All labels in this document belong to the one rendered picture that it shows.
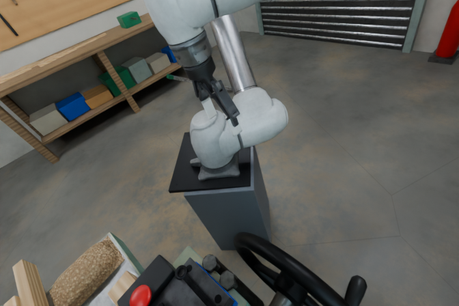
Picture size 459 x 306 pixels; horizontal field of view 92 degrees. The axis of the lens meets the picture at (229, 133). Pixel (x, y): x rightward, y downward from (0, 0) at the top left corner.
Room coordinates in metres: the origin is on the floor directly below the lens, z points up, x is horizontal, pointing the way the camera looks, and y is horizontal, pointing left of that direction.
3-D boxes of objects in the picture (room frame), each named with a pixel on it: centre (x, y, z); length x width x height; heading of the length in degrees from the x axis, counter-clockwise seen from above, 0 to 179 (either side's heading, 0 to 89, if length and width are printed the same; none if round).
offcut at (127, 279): (0.18, 0.28, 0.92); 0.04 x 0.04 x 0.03; 43
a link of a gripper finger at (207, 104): (0.60, 0.03, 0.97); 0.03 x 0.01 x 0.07; 114
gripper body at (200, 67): (0.54, 0.02, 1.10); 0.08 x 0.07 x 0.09; 24
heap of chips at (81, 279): (0.24, 0.38, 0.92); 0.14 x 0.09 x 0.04; 127
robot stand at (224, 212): (0.70, 0.08, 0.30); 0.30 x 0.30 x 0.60; 74
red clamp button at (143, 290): (0.12, 0.19, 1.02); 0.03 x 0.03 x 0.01
